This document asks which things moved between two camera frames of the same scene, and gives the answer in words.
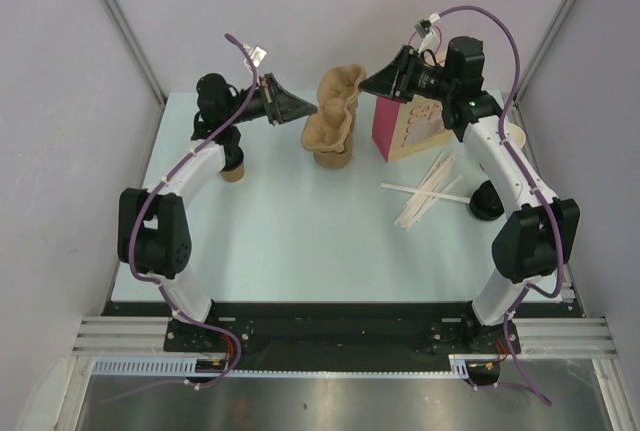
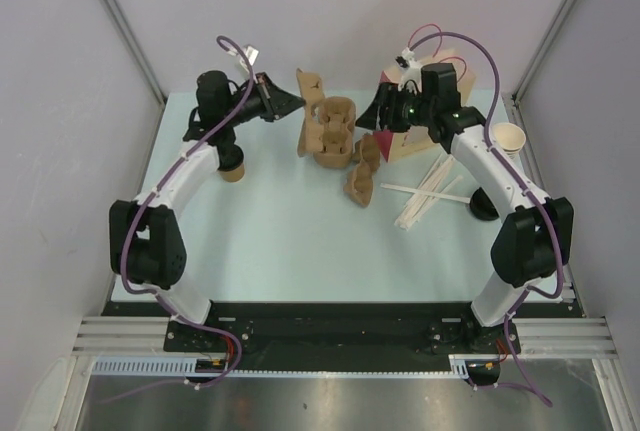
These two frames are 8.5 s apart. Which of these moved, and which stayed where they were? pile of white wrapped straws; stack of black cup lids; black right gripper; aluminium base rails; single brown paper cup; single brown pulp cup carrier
Moved: black right gripper; single brown pulp cup carrier
Stayed: stack of black cup lids; single brown paper cup; pile of white wrapped straws; aluminium base rails
